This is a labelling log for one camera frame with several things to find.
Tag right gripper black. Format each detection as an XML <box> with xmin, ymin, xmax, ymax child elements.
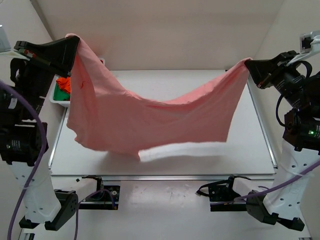
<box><xmin>244</xmin><ymin>49</ymin><xmax>307</xmax><ymax>104</ymax></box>

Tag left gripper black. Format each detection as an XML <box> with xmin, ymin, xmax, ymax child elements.
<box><xmin>19</xmin><ymin>21</ymin><xmax>85</xmax><ymax>103</ymax></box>

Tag pink t shirt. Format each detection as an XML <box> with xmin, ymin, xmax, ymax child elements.
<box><xmin>66</xmin><ymin>40</ymin><xmax>249</xmax><ymax>158</ymax></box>

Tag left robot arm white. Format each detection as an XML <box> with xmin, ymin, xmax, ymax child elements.
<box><xmin>0</xmin><ymin>36</ymin><xmax>80</xmax><ymax>231</ymax></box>

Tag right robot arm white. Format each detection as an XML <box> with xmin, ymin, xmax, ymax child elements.
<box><xmin>242</xmin><ymin>51</ymin><xmax>320</xmax><ymax>231</ymax></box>

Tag orange t shirt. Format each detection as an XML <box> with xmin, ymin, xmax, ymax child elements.
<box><xmin>56</xmin><ymin>77</ymin><xmax>71</xmax><ymax>94</ymax></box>

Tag green t shirt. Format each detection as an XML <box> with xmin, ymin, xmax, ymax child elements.
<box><xmin>53</xmin><ymin>83</ymin><xmax>70</xmax><ymax>102</ymax></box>

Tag white plastic basket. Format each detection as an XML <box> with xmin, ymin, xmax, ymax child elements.
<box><xmin>49</xmin><ymin>57</ymin><xmax>106</xmax><ymax>109</ymax></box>

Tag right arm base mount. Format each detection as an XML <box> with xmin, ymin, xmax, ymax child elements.
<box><xmin>196</xmin><ymin>174</ymin><xmax>262</xmax><ymax>212</ymax></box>

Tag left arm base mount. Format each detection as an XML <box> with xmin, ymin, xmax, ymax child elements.
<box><xmin>76</xmin><ymin>175</ymin><xmax>121</xmax><ymax>211</ymax></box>

